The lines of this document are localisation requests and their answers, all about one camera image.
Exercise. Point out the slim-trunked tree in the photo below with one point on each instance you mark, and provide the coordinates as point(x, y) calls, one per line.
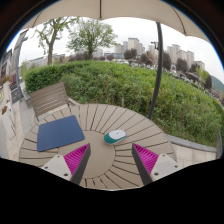
point(50, 50)

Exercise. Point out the white and green computer mouse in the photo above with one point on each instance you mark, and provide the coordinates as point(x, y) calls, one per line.
point(115, 136)

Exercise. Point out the green hedge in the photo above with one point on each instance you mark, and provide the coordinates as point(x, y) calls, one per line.
point(133, 86)

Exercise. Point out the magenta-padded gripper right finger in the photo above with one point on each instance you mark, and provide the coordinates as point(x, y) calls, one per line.
point(163, 165)

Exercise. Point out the group of apartment buildings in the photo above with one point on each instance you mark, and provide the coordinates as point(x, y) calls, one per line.
point(133, 44)

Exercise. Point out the round-crowned tree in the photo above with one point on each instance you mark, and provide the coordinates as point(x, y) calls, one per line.
point(91, 35)

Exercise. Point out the brown slatted chair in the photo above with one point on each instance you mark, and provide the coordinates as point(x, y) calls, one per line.
point(48, 98)

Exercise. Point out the blue mouse pad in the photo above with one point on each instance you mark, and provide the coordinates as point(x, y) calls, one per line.
point(59, 133)

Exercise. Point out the white planter with flowers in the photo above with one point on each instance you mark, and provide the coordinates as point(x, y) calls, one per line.
point(6, 123)

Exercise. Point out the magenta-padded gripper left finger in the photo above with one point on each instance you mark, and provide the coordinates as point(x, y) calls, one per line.
point(60, 165)

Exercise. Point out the tall grey sign post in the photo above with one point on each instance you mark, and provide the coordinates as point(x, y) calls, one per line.
point(16, 66)

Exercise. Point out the beige parasol canopy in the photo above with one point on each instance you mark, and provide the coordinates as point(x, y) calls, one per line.
point(126, 8)

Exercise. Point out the dark curved parasol pole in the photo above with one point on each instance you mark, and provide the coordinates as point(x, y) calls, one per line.
point(158, 70)

